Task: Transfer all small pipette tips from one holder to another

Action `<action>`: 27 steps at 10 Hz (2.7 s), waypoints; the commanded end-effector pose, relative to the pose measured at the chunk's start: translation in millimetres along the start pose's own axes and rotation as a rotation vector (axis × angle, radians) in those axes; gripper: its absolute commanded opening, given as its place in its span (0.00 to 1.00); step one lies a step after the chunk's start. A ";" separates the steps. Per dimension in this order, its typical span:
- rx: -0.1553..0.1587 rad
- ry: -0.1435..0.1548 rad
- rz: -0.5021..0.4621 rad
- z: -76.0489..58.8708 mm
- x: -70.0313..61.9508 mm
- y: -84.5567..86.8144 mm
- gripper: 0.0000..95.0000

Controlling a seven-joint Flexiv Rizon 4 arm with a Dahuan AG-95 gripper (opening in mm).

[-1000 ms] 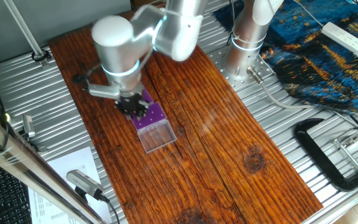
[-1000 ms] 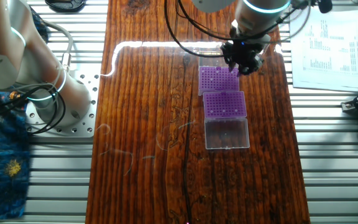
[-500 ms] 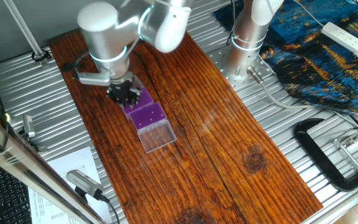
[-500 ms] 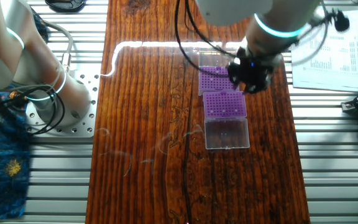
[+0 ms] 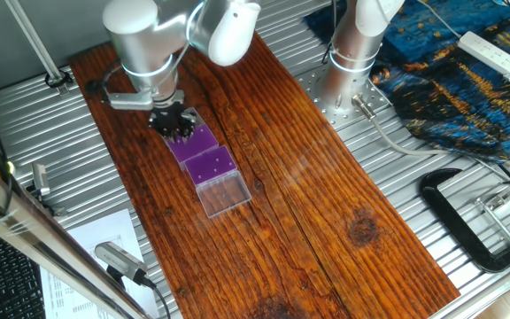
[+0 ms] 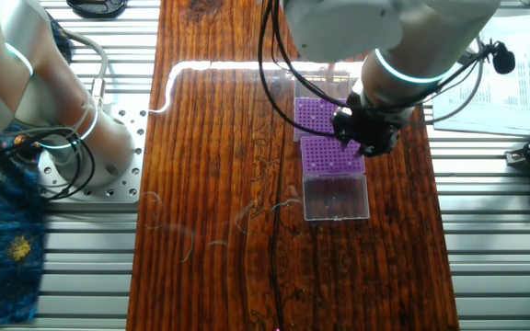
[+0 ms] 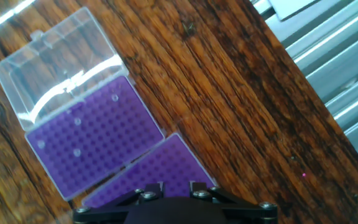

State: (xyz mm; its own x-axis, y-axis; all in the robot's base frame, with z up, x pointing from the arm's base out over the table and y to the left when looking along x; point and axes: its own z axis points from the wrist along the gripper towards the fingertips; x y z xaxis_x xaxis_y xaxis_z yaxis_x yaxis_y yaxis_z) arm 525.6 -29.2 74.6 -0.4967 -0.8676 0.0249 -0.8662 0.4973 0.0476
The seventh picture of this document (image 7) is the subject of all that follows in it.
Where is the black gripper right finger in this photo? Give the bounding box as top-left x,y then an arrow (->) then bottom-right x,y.
189,181 -> 278,224

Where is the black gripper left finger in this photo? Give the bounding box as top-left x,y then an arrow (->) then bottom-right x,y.
72,181 -> 165,224

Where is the purple pipette tip box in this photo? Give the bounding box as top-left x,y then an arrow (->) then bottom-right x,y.
0,6 -> 167,202
81,133 -> 217,208

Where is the brown wooden board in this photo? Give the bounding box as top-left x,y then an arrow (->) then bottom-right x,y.
0,0 -> 358,224

